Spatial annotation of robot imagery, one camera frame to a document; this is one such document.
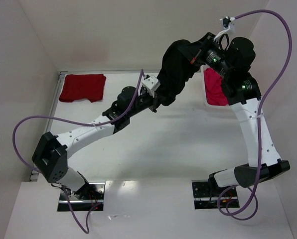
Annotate black t-shirt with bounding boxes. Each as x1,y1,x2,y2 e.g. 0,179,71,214
156,39,200,106

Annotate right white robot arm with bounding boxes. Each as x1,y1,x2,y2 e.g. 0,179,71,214
191,32,290,190

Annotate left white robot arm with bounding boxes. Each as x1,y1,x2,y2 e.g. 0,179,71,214
32,86,158,196

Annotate white plastic basket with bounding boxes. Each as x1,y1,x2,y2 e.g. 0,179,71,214
201,65,229,110

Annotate pink t-shirt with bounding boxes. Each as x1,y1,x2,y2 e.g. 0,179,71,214
204,68,228,107

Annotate folded red t-shirt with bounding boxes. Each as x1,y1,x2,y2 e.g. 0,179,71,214
59,74,106,103

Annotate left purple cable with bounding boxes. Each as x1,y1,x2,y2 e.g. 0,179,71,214
12,69,145,234

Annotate purple cable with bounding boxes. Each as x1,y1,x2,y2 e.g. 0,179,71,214
12,69,145,234
217,9,290,221

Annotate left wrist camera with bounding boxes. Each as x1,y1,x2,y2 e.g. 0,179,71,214
141,75,160,98

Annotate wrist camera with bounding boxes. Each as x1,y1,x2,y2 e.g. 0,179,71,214
214,16,236,42
141,75,160,98

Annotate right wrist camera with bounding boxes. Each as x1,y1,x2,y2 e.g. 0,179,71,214
214,16,236,42

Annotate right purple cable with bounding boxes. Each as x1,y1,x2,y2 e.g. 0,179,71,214
217,9,290,221

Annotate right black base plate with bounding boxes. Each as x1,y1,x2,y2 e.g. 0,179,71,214
192,180,240,210

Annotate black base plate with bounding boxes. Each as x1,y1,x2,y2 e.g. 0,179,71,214
192,180,240,210
65,182,106,212

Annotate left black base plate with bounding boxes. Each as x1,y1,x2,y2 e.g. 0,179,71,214
65,182,106,212

